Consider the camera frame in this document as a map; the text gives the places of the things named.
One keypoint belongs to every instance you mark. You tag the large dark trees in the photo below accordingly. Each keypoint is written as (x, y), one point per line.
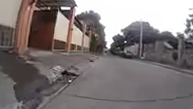
(136, 35)

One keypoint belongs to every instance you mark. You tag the building with orange columns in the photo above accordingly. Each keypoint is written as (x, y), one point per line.
(50, 26)

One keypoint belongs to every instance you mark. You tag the dark parked vehicle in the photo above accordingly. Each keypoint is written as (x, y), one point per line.
(126, 54)

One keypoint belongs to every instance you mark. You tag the grey concrete wall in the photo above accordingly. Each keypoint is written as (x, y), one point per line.
(171, 53)

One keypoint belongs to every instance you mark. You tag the tree behind building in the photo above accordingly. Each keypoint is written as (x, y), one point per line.
(93, 28)

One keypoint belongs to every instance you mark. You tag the utility pole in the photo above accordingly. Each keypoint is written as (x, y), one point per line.
(140, 37)

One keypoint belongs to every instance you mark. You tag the concrete kerb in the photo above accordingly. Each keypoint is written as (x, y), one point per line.
(177, 68)

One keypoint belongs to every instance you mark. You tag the broken concrete rubble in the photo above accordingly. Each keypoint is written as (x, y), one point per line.
(64, 71)

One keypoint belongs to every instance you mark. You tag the concrete pole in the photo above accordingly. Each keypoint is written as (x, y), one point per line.
(179, 51)

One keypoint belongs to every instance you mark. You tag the grey concrete road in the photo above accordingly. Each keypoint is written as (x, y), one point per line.
(128, 83)

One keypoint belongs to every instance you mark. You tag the grey concrete sidewalk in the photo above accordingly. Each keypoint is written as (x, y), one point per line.
(22, 74)

